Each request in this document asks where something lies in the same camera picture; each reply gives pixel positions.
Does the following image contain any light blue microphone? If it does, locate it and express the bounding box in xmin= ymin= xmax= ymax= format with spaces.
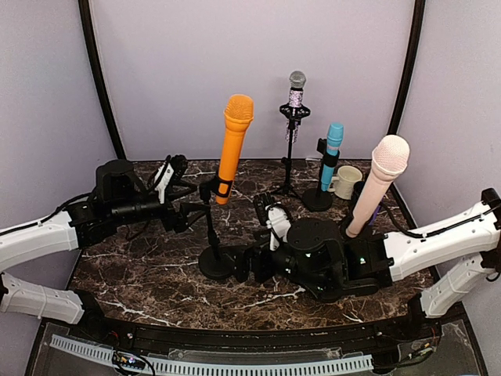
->
xmin=320 ymin=123 xmax=344 ymax=192

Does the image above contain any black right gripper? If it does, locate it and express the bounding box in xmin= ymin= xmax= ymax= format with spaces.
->
xmin=218 ymin=229 xmax=333 ymax=294

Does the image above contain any cream ceramic mug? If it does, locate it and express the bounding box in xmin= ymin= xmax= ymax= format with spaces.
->
xmin=328 ymin=165 xmax=363 ymax=200

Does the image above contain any black enclosure frame post right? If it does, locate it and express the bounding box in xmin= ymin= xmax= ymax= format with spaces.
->
xmin=387 ymin=0 xmax=426 ymax=135

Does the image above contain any purple microphone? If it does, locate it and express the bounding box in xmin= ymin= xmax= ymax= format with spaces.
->
xmin=369 ymin=205 xmax=381 ymax=226

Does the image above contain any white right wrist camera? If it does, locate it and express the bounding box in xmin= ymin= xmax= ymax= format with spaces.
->
xmin=253 ymin=192 xmax=292 ymax=251

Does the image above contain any black round-base stand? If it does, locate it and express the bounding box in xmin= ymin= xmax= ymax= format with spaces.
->
xmin=301 ymin=139 xmax=333 ymax=212
xmin=198 ymin=172 xmax=233 ymax=280

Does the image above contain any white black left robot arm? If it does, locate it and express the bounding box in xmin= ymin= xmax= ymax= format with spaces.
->
xmin=1 ymin=155 xmax=211 ymax=342

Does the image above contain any dark blue ceramic mug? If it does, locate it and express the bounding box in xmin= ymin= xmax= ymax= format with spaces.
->
xmin=348 ymin=181 xmax=365 ymax=212

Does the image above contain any pink microphone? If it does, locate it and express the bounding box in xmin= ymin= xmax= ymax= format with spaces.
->
xmin=345 ymin=135 xmax=410 ymax=238

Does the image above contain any small circuit board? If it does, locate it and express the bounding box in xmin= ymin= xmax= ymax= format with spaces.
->
xmin=111 ymin=351 xmax=146 ymax=371

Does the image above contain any black round-base stand, blue mic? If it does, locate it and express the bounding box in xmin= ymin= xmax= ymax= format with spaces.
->
xmin=301 ymin=139 xmax=333 ymax=212

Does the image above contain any black enclosure frame post left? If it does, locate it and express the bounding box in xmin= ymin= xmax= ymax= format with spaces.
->
xmin=77 ymin=0 xmax=127 ymax=159

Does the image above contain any white slotted cable duct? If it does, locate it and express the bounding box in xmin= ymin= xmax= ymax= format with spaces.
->
xmin=49 ymin=334 xmax=373 ymax=375

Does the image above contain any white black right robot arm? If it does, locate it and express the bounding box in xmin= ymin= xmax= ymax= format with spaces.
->
xmin=222 ymin=188 xmax=500 ymax=340

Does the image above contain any black tripod microphone stand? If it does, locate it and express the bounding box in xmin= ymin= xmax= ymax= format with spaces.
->
xmin=272 ymin=104 xmax=311 ymax=199

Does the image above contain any orange microphone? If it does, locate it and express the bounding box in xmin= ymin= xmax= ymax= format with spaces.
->
xmin=216 ymin=94 xmax=254 ymax=205

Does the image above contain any black enclosure frame post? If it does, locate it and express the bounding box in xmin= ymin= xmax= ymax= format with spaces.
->
xmin=387 ymin=0 xmax=426 ymax=135
xmin=77 ymin=0 xmax=127 ymax=159

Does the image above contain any black table edge rail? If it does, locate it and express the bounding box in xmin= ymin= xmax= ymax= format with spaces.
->
xmin=70 ymin=302 xmax=442 ymax=360

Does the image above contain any glitter silver microphone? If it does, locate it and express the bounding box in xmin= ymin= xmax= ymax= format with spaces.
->
xmin=287 ymin=70 xmax=306 ymax=143

